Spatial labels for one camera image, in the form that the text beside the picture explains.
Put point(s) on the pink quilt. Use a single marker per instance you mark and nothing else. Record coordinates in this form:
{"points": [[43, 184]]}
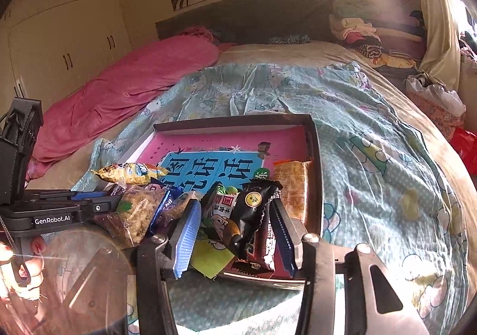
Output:
{"points": [[118, 93]]}

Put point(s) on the dark jelly candy wrapper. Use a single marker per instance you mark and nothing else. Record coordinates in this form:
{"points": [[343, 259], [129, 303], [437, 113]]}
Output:
{"points": [[174, 210]]}

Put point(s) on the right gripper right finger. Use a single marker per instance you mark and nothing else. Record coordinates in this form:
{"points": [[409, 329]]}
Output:
{"points": [[287, 239]]}

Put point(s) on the yellow chips snack bag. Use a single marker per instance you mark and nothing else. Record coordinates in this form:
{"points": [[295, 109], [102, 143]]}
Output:
{"points": [[139, 174]]}

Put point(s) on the dark Snickers bar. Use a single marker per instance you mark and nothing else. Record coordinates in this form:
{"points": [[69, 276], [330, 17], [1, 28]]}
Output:
{"points": [[260, 251]]}

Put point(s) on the pile of folded clothes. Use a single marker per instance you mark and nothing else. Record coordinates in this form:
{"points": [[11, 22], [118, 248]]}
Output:
{"points": [[392, 40]]}

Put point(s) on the green yellow cake packet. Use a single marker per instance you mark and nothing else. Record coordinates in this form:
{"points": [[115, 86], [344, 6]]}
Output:
{"points": [[209, 257]]}

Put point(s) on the grey cardboard tray box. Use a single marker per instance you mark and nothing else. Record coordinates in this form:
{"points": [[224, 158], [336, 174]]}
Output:
{"points": [[197, 153]]}

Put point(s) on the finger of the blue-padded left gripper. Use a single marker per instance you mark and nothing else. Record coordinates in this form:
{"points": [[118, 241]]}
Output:
{"points": [[101, 196]]}

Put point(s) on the orange biscuit packet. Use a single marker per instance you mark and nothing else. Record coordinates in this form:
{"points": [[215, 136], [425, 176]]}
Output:
{"points": [[294, 176]]}

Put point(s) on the dark grey headboard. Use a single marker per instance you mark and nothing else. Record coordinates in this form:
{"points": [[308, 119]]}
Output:
{"points": [[255, 21]]}

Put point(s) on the black green snack packet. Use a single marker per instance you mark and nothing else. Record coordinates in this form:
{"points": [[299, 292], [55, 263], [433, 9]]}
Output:
{"points": [[232, 219]]}

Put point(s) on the left hand red nails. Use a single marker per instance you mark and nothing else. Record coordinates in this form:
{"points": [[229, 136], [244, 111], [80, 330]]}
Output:
{"points": [[33, 266]]}

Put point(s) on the red plastic bag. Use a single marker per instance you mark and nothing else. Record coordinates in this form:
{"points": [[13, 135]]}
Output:
{"points": [[465, 144]]}

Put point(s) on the beige bed sheet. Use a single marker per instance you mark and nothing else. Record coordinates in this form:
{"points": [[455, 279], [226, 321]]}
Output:
{"points": [[64, 174]]}

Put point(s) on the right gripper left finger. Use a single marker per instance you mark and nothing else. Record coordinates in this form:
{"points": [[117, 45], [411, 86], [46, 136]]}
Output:
{"points": [[182, 241]]}

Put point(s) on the cream wardrobe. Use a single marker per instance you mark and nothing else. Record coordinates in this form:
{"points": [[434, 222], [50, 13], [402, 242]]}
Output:
{"points": [[51, 48]]}

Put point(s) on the beige curtain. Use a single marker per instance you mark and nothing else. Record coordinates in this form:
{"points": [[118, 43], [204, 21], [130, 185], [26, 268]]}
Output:
{"points": [[442, 59]]}

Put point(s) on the Hello Kitty green blanket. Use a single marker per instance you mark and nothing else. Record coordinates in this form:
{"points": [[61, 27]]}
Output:
{"points": [[390, 179]]}

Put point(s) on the Ximaizi meat floss snack pack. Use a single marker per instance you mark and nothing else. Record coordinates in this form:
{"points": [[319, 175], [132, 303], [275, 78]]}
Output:
{"points": [[130, 221]]}

